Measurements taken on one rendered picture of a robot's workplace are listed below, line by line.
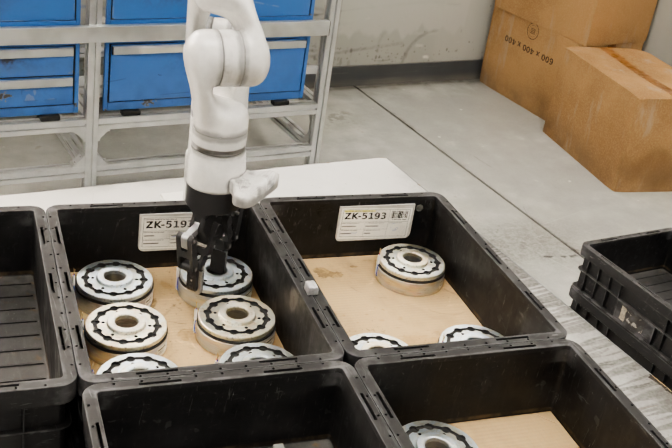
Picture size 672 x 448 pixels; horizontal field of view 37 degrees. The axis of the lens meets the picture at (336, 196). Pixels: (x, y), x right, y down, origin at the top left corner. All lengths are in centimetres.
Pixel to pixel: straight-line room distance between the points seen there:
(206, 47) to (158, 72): 212
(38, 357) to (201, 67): 41
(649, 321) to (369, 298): 88
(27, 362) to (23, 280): 19
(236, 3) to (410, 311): 51
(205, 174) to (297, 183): 80
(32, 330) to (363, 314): 45
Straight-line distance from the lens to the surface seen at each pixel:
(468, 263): 149
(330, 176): 213
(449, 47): 498
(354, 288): 149
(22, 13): 315
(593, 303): 232
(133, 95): 334
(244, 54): 123
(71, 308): 121
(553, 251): 357
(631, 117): 407
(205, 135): 127
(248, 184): 128
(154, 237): 146
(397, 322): 143
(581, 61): 437
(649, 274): 250
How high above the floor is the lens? 160
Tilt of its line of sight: 26 degrees down
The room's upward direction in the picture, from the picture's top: 9 degrees clockwise
